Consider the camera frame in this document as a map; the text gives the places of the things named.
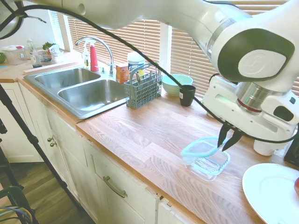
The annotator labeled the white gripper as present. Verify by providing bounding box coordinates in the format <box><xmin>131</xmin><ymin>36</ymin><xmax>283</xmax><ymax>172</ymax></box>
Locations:
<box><xmin>201</xmin><ymin>76</ymin><xmax>293</xmax><ymax>152</ymax></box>

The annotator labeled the white dinner plate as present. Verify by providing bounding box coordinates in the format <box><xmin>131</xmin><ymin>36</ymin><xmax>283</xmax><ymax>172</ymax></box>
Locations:
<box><xmin>242</xmin><ymin>163</ymin><xmax>299</xmax><ymax>224</ymax></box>

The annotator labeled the stainless steel double sink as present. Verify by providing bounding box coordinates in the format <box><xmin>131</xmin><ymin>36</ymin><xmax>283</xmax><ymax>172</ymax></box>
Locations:
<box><xmin>23</xmin><ymin>67</ymin><xmax>128</xmax><ymax>120</ymax></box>

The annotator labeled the clear spray bottle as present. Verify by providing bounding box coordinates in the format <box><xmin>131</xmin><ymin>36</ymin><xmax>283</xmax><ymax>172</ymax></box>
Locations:
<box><xmin>81</xmin><ymin>39</ymin><xmax>92</xmax><ymax>70</ymax></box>

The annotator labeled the tall white cup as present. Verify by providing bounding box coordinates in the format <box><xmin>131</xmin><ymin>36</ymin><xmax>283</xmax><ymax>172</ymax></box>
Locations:
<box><xmin>253</xmin><ymin>139</ymin><xmax>277</xmax><ymax>157</ymax></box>

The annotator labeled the orange baking soda box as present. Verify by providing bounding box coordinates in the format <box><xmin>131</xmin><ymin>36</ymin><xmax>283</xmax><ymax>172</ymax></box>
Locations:
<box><xmin>115</xmin><ymin>63</ymin><xmax>130</xmax><ymax>84</ymax></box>

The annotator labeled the grey plastic cutlery basket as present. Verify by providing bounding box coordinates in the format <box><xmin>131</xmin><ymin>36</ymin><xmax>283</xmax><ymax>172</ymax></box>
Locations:
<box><xmin>123</xmin><ymin>62</ymin><xmax>163</xmax><ymax>109</ymax></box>

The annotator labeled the clear glass food container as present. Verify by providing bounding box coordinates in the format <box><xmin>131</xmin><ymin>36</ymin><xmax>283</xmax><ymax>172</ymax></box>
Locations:
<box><xmin>182</xmin><ymin>149</ymin><xmax>231</xmax><ymax>182</ymax></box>

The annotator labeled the white wipes canister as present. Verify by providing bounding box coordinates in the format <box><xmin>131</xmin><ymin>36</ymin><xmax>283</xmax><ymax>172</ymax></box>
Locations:
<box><xmin>127</xmin><ymin>51</ymin><xmax>146</xmax><ymax>81</ymax></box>

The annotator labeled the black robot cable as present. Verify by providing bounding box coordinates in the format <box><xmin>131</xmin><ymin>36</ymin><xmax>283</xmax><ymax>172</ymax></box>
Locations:
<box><xmin>0</xmin><ymin>3</ymin><xmax>299</xmax><ymax>145</ymax></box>

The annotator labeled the dark green mug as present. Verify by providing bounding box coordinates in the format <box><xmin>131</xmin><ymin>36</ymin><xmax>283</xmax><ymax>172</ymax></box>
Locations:
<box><xmin>179</xmin><ymin>84</ymin><xmax>197</xmax><ymax>107</ymax></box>

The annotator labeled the black tripod stand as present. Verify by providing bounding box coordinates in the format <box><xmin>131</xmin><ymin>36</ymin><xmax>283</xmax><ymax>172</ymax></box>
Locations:
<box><xmin>0</xmin><ymin>83</ymin><xmax>81</xmax><ymax>224</ymax></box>

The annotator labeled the metal bar drawer handle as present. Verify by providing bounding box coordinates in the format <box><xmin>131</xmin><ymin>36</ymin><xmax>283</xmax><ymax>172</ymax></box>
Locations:
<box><xmin>102</xmin><ymin>175</ymin><xmax>128</xmax><ymax>199</ymax></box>

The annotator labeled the chrome kitchen faucet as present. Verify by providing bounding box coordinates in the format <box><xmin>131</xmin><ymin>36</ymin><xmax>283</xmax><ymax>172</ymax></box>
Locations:
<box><xmin>74</xmin><ymin>35</ymin><xmax>115</xmax><ymax>78</ymax></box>

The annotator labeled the green metal clamp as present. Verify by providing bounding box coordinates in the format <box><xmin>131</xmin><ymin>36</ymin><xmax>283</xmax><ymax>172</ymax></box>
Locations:
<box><xmin>0</xmin><ymin>185</ymin><xmax>31</xmax><ymax>224</ymax></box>

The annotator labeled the narrow beige window blind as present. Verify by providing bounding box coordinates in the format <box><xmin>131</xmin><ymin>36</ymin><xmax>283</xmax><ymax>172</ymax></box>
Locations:
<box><xmin>67</xmin><ymin>16</ymin><xmax>162</xmax><ymax>69</ymax></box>

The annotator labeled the red spray bottle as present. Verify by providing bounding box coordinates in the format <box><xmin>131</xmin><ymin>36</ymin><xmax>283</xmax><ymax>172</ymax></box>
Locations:
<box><xmin>89</xmin><ymin>44</ymin><xmax>100</xmax><ymax>72</ymax></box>

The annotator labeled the mint green bowl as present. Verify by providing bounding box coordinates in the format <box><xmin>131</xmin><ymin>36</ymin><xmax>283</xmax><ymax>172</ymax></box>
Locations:
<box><xmin>161</xmin><ymin>73</ymin><xmax>194</xmax><ymax>97</ymax></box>

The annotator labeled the white base cabinet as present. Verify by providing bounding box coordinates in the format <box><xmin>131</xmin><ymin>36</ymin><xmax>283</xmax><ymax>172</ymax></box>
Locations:
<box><xmin>0</xmin><ymin>78</ymin><xmax>211</xmax><ymax>224</ymax></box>

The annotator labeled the wide beige window blind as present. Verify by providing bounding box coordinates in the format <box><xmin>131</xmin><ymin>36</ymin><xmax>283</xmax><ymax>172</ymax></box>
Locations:
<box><xmin>171</xmin><ymin>0</ymin><xmax>299</xmax><ymax>99</ymax></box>

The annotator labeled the clear storage tub white lid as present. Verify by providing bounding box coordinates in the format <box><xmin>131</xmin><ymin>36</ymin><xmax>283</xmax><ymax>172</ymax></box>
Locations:
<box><xmin>2</xmin><ymin>44</ymin><xmax>28</xmax><ymax>66</ymax></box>

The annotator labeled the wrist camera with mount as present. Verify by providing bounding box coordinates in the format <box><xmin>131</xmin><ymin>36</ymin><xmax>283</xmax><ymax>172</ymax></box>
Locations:
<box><xmin>260</xmin><ymin>91</ymin><xmax>299</xmax><ymax>126</ymax></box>

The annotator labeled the clear lid with teal seal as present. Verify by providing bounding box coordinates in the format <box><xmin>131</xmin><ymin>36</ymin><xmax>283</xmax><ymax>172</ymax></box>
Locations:
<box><xmin>180</xmin><ymin>136</ymin><xmax>231</xmax><ymax>164</ymax></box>

